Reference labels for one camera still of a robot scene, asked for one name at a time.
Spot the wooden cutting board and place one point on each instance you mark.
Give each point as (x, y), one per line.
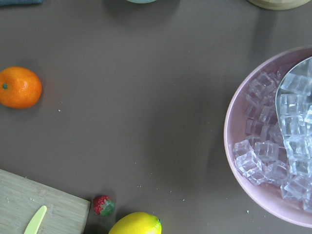
(20, 198)

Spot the wooden cup stand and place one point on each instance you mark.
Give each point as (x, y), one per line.
(278, 4)

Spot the metal ice scoop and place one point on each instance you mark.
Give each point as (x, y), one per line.
(293, 102)

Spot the clear ice cubes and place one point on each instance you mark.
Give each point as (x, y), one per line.
(261, 157)

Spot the green bowl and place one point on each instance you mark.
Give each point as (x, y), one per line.
(141, 1)

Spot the orange mandarin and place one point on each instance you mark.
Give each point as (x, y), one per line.
(20, 88)

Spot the pink bowl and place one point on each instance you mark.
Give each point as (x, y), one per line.
(266, 196)

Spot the yellow plastic knife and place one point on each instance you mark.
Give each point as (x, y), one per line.
(36, 220)

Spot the grey cloth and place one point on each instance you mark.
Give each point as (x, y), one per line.
(19, 2)

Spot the red strawberry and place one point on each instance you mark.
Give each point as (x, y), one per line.
(103, 205)

